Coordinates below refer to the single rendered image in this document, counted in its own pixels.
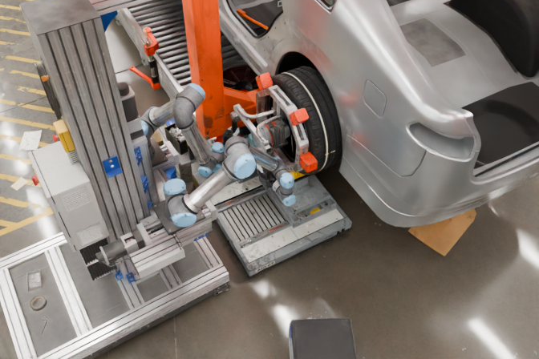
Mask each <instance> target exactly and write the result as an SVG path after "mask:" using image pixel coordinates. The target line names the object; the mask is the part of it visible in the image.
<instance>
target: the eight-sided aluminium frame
mask: <svg viewBox="0 0 539 359"><path fill-rule="evenodd" d="M267 95H270V96H271V97H272V98H273V99H274V100H275V101H276V103H277V104H278V105H279V106H280V107H281V109H282V110H283V111H284V112H285V114H286V117H287V119H288V121H289V124H290V128H291V131H292V133H293V135H294V139H295V142H296V156H295V163H291V162H290V161H289V160H288V159H287V158H286V156H285V155H284V154H283V152H282V151H281V149H280V148H277V149H274V150H275V151H276V152H277V153H278V155H279V156H280V158H281V159H282V161H283V162H284V165H285V167H286V170H287V171H295V172H297V171H301V170H303V168H302V167H301V165H300V164H299V156H300V155H304V154H306V153H307V152H308V147H309V143H308V139H307V138H306V133H305V131H304V128H303V125H302V123H300V124H298V125H297V127H298V130H297V128H296V126H293V124H292V123H291V120H290V117H289V115H290V114H291V113H293V112H294V111H296V110H297V108H296V106H295V105H294V103H292V102H291V101H290V100H289V98H288V97H287V96H286V95H285V94H284V92H283V91H282V90H281V89H280V87H279V86H278V85H274V86H272V87H268V88H266V89H265V90H262V91H258V92H256V95H255V96H256V114H260V113H263V112H266V105H267ZM282 99H283V100H284V101H285V103H284V102H283V101H282ZM256 120H257V123H258V124H260V123H262V122H263V121H265V120H267V116H265V117H261V118H258V119H256ZM298 131H299V134H300V136H301V138H300V137H299V134H298ZM275 151H274V153H273V154H271V155H272V156H273V157H279V156H278V155H277V153H276V152H275Z"/></svg>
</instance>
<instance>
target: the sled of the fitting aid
mask: <svg viewBox="0 0 539 359"><path fill-rule="evenodd" d="M259 181H260V182H261V184H262V185H263V187H264V188H265V189H266V191H267V192H268V193H269V195H270V196H271V198H272V199H273V201H274V202H275V204H276V205H277V206H278V207H279V209H280V210H281V212H282V213H283V215H284V216H285V218H286V219H287V220H288V221H289V223H290V225H291V226H292V227H293V228H296V227H297V226H300V225H302V224H304V223H306V222H308V221H310V220H313V219H315V218H317V217H319V216H322V215H324V214H326V213H328V212H330V211H332V210H335V209H336V204H337V202H336V201H335V200H334V198H333V197H332V196H331V195H330V198H329V199H328V200H325V201H323V202H321V203H319V204H316V205H314V206H312V207H310V208H307V209H306V210H303V211H301V212H299V213H297V214H293V212H292V211H291V210H290V208H289V207H288V206H285V205H284V203H283V202H282V201H281V199H280V198H279V196H278V194H277V193H276V192H275V191H274V189H273V188H267V187H266V185H267V183H268V182H269V181H267V180H265V179H262V177H260V176H259Z"/></svg>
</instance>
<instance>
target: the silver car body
mask: <svg viewBox="0 0 539 359"><path fill-rule="evenodd" d="M218 4H219V18H220V30H221V31H222V33H223V34H224V35H225V37H226V38H227V39H228V40H229V41H230V43H231V44H232V45H233V47H234V48H235V49H236V51H237V52H238V53H239V55H240V56H241V57H242V58H243V59H244V60H245V61H246V62H247V64H248V65H249V66H250V67H251V68H252V70H253V71H254V72H255V73H256V75H257V76H259V75H263V74H265V73H268V72H269V73H270V76H271V77H272V76H274V70H275V67H276V64H277V61H278V59H279V58H280V56H281V55H282V54H283V53H284V52H286V51H288V50H296V51H299V52H301V53H303V54H304V55H305V56H306V57H307V58H309V59H310V60H311V61H312V62H313V64H314V65H315V66H316V67H317V68H318V70H319V71H320V73H321V74H322V76H323V78H324V79H325V81H326V84H327V86H328V87H329V89H330V92H331V94H332V96H333V99H334V103H335V106H336V108H337V111H338V117H339V120H340V124H341V129H342V145H343V152H342V165H341V167H340V170H339V172H340V173H341V174H342V176H343V177H344V178H345V179H346V180H347V182H348V183H349V184H350V185H351V186H352V187H353V189H354V190H356V192H357V193H358V194H359V195H360V196H361V198H362V199H363V200H364V201H365V203H366V204H367V205H368V206H369V207H370V209H371V210H372V211H373V212H374V213H375V214H376V215H377V217H379V218H380V219H381V220H382V221H383V222H385V223H387V224H390V225H392V226H396V227H401V228H413V227H419V226H424V225H429V224H434V223H438V222H440V221H443V220H447V219H450V218H452V217H455V216H458V215H460V214H463V213H465V212H468V211H470V210H472V209H474V208H477V207H479V206H481V205H483V204H486V203H487V202H489V201H491V200H494V199H496V198H497V197H499V196H502V195H504V194H505V193H507V192H510V191H512V190H513V189H515V188H518V187H519V186H521V185H522V184H525V183H527V182H529V181H530V180H533V179H535V178H537V177H538V176H539V0H218Z"/></svg>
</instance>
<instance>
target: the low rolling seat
mask: <svg viewBox="0 0 539 359"><path fill-rule="evenodd" d="M288 338H289V349H290V359H357V355H356V350H355V341H354V335H353V330H352V325H351V319H350V318H349V317H345V318H323V319H302V320H292V321H291V322H290V328H289V336H288Z"/></svg>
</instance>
